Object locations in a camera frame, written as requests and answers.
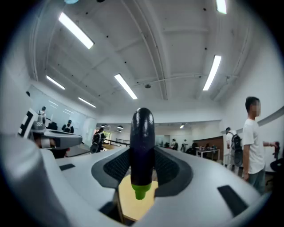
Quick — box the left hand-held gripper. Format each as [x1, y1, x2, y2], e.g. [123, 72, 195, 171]
[17, 108, 83, 149]

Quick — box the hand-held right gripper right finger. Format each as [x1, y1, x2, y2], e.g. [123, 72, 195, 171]
[133, 146, 271, 227]

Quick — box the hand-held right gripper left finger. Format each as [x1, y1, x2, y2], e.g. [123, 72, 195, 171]
[40, 146, 132, 227]

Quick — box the dark purple eggplant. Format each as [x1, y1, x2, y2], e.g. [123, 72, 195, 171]
[130, 107, 156, 200]

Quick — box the wooden table top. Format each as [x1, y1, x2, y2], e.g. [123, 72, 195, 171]
[118, 174, 159, 223]

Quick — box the white framed table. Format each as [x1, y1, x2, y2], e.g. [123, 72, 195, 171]
[196, 148, 221, 160]

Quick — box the long ceiling light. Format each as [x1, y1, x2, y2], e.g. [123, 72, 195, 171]
[46, 75, 66, 90]
[202, 55, 222, 91]
[78, 97, 97, 109]
[216, 0, 228, 15]
[58, 12, 95, 50]
[114, 73, 138, 100]

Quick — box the black backpack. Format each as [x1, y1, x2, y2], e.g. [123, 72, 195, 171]
[229, 132, 244, 167]

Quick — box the black railing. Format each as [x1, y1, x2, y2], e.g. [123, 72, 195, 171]
[105, 138, 131, 147]

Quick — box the black office chair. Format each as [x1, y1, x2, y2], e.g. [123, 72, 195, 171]
[266, 157, 284, 189]

